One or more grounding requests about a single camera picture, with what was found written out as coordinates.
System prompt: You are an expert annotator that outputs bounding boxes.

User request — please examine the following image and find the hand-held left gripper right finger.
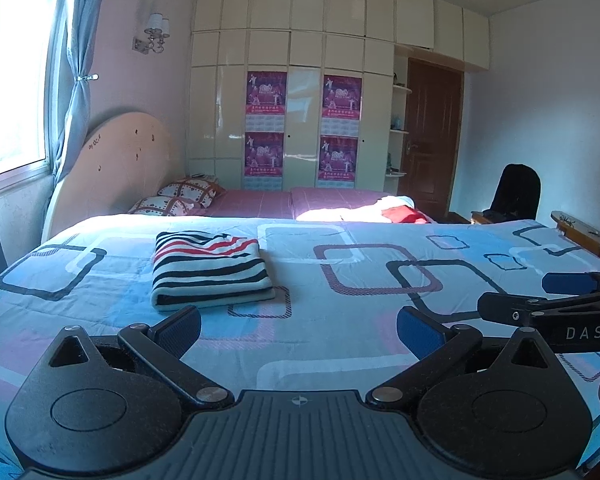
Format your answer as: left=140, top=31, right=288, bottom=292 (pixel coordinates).
left=365, top=305, right=556, bottom=408

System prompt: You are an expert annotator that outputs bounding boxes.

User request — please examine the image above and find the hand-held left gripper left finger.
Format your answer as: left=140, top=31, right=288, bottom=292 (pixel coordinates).
left=47, top=305, right=236, bottom=409

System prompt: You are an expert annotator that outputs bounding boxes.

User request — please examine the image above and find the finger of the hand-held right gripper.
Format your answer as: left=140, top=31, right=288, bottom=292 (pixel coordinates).
left=542, top=269, right=600, bottom=296
left=477, top=287, right=600, bottom=331

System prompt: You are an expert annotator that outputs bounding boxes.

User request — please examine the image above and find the striped knit sweater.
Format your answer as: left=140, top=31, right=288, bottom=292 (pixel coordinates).
left=151, top=231, right=275, bottom=309

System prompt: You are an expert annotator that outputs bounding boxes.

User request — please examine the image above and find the carved wooden furniture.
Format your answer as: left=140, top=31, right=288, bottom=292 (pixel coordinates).
left=550, top=210, right=600, bottom=263

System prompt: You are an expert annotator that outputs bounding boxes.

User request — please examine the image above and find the blue patterned blanket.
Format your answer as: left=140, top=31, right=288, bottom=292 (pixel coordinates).
left=0, top=214, right=600, bottom=480

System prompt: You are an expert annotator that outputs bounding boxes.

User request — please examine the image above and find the wooden stool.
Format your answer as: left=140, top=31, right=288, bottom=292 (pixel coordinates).
left=470, top=210, right=506, bottom=226

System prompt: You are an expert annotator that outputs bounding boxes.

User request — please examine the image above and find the black chair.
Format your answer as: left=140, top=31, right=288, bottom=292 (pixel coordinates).
left=482, top=163, right=541, bottom=223

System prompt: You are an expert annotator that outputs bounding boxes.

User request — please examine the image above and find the red cloth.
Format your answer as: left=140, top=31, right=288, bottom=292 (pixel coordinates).
left=382, top=205, right=428, bottom=225

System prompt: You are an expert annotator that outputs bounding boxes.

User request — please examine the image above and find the heart print pillow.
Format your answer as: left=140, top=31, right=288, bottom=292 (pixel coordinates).
left=157, top=177, right=227, bottom=206
left=128, top=196, right=203, bottom=217

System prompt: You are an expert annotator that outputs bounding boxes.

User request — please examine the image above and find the white cloth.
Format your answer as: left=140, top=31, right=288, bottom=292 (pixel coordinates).
left=377, top=195, right=416, bottom=210

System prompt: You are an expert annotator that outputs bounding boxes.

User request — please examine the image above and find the cream rounded headboard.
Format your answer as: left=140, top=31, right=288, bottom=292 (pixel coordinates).
left=41, top=111, right=188, bottom=238

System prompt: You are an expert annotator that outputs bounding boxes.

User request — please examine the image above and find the brown wooden door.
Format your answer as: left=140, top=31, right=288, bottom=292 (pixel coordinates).
left=404, top=57, right=465, bottom=221

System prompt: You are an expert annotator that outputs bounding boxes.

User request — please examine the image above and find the white corner shelf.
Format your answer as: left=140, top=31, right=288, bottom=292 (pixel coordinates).
left=384, top=72, right=413, bottom=181

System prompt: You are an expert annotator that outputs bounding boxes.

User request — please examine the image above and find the blue curtain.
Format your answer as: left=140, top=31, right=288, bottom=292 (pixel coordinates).
left=50, top=0, right=111, bottom=183

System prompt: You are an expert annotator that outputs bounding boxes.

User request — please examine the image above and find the window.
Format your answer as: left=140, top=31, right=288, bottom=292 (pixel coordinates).
left=0, top=0, right=66, bottom=181

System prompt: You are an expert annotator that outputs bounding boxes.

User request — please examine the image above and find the cream glossy wardrobe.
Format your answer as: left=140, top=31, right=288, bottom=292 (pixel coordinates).
left=185, top=0, right=491, bottom=193

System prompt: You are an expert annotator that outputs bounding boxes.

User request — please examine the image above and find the purple wall poster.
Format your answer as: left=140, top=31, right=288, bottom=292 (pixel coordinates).
left=245, top=71, right=287, bottom=133
left=321, top=75, right=363, bottom=136
left=243, top=131, right=285, bottom=191
left=318, top=134, right=359, bottom=190

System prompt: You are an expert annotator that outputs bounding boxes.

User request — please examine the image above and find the twin shade wall lamp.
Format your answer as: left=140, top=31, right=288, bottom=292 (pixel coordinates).
left=132, top=12, right=172, bottom=55

